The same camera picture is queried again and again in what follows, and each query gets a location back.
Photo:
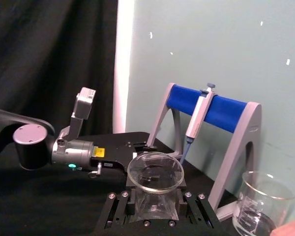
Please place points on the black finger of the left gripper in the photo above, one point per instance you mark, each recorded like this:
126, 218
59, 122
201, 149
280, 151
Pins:
151, 177
143, 146

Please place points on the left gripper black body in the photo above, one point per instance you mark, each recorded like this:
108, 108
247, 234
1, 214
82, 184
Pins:
115, 157

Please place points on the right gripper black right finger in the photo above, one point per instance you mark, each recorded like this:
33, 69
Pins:
195, 209

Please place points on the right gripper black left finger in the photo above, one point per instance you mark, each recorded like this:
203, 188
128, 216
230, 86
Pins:
118, 211

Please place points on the small clear glass beaker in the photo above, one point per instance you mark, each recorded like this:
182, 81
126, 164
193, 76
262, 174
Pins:
153, 204

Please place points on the white pipette with blue tip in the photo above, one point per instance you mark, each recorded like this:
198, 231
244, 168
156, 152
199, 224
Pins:
199, 115

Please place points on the large clear glass beaker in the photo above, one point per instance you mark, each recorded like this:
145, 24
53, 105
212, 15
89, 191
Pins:
260, 209

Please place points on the black table cloth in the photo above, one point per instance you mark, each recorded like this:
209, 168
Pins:
44, 209

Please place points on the grey pipette stand blue bar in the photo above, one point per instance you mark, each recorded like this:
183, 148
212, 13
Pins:
226, 110

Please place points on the black curtain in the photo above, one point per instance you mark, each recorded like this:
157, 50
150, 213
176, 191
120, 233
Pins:
51, 56

